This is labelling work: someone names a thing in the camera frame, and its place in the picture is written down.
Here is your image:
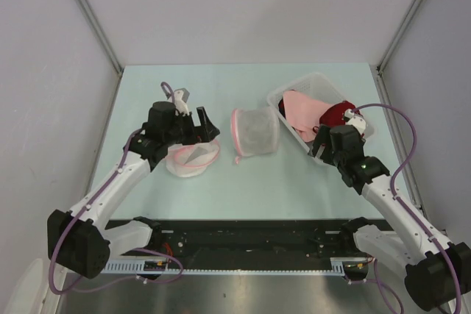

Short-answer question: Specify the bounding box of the pink bra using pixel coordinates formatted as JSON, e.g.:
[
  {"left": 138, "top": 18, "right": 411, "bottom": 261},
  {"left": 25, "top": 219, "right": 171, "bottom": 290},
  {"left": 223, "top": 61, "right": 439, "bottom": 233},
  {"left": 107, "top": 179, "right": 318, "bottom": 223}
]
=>
[{"left": 283, "top": 90, "right": 333, "bottom": 143}]

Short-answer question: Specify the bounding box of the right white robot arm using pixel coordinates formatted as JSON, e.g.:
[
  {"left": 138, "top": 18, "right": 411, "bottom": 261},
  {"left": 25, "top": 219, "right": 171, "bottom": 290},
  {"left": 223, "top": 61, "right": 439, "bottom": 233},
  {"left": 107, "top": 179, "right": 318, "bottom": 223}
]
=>
[{"left": 311, "top": 124, "right": 470, "bottom": 311}]

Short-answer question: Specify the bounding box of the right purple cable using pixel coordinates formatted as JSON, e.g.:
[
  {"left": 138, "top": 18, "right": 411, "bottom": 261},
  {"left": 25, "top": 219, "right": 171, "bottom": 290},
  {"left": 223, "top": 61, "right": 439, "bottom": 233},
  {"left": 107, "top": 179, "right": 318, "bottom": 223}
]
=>
[{"left": 347, "top": 103, "right": 462, "bottom": 314}]

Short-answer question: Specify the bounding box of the white slotted cable duct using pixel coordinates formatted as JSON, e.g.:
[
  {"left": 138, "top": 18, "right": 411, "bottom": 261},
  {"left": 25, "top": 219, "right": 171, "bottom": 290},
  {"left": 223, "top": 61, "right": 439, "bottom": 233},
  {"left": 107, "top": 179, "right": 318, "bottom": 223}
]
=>
[{"left": 102, "top": 255, "right": 371, "bottom": 276}]

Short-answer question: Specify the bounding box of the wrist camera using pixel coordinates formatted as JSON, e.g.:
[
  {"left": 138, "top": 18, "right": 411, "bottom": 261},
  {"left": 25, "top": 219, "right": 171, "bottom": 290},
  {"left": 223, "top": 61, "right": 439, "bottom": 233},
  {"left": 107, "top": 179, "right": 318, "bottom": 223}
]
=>
[
  {"left": 343, "top": 109, "right": 368, "bottom": 138},
  {"left": 174, "top": 88, "right": 191, "bottom": 115}
]

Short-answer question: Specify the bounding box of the purple cable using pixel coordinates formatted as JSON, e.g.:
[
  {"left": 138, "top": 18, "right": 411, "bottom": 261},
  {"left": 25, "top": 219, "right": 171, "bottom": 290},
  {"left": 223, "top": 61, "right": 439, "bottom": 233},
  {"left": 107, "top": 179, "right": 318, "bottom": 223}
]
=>
[
  {"left": 49, "top": 82, "right": 184, "bottom": 296},
  {"left": 347, "top": 103, "right": 462, "bottom": 314}
]

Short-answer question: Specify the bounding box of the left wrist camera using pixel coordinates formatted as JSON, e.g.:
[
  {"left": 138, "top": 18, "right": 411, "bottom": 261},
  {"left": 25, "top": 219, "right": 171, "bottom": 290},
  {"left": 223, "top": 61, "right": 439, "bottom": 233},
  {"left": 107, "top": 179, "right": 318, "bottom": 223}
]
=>
[{"left": 174, "top": 88, "right": 191, "bottom": 115}]

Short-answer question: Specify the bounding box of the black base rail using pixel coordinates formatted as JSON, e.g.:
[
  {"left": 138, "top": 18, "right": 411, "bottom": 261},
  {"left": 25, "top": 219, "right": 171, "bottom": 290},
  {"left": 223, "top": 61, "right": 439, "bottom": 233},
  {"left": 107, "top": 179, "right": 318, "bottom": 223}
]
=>
[{"left": 105, "top": 219, "right": 397, "bottom": 270}]

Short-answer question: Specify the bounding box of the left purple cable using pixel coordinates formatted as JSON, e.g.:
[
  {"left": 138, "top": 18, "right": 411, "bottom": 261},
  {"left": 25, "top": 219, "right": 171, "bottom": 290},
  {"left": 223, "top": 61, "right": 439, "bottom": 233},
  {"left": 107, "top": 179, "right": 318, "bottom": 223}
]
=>
[{"left": 49, "top": 82, "right": 184, "bottom": 296}]

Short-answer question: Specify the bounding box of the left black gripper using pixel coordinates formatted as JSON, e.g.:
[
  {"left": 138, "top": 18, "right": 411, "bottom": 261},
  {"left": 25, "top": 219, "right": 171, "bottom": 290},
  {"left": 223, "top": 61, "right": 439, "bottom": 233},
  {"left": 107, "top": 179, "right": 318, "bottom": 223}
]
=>
[{"left": 163, "top": 107, "right": 219, "bottom": 146}]

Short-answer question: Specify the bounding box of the opened empty mesh laundry bag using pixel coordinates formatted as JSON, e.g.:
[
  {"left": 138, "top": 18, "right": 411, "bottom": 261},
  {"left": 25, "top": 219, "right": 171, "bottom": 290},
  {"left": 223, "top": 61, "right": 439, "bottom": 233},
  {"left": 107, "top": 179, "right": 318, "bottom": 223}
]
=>
[{"left": 166, "top": 140, "right": 220, "bottom": 178}]

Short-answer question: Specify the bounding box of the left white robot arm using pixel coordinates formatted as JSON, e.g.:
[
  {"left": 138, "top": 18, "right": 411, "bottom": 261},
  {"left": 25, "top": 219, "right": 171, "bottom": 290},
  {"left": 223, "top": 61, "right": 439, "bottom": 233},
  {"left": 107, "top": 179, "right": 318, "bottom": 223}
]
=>
[{"left": 47, "top": 101, "right": 220, "bottom": 279}]

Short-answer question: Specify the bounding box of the round mesh laundry bag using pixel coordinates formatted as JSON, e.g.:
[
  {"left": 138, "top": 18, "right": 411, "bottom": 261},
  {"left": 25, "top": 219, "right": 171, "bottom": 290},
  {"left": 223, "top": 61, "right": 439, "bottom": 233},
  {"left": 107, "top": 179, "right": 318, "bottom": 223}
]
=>
[{"left": 230, "top": 106, "right": 280, "bottom": 164}]

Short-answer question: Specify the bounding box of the white plastic basket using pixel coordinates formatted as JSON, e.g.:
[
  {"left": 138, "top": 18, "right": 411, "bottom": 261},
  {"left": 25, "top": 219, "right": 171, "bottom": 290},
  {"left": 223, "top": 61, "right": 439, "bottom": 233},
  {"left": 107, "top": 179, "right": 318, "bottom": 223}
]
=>
[{"left": 266, "top": 73, "right": 376, "bottom": 155}]

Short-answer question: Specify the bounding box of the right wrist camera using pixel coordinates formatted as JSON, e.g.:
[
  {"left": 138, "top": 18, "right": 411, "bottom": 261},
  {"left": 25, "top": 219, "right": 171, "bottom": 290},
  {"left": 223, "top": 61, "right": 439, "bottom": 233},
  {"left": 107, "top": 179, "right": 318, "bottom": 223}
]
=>
[{"left": 343, "top": 109, "right": 368, "bottom": 138}]

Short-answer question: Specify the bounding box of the red bra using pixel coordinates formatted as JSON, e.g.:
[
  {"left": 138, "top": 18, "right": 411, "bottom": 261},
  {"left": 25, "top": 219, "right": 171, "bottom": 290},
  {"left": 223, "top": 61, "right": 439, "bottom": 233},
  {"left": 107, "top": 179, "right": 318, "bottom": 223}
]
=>
[{"left": 313, "top": 101, "right": 355, "bottom": 134}]

